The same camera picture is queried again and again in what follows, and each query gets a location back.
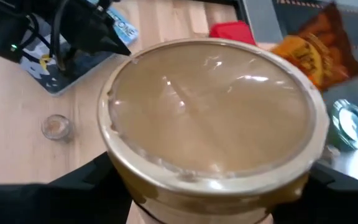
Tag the blue Yellowstone book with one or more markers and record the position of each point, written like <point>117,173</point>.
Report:
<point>126,29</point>

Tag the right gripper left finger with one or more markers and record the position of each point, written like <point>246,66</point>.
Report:
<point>57,202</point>

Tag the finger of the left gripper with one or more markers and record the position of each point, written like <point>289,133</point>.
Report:
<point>68,59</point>
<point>104,37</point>

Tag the small cork-lid glass jar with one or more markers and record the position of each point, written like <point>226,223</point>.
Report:
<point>56,127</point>

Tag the tan-lid spice jar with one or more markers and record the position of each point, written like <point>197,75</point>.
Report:
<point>210,109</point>

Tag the orange spice packet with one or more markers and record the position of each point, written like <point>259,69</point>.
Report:
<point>315,53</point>

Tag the green-lid herb jar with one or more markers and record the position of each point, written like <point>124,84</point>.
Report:
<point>350,124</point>

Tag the red-lid paprika tin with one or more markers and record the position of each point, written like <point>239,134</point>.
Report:
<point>232,31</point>

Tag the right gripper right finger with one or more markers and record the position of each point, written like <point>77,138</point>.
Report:
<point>337,202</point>

